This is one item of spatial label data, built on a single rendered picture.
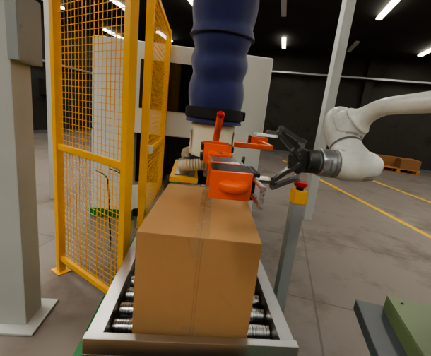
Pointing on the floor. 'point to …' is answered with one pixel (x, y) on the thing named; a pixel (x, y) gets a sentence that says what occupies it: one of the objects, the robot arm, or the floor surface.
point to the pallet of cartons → (396, 164)
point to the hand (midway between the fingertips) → (254, 156)
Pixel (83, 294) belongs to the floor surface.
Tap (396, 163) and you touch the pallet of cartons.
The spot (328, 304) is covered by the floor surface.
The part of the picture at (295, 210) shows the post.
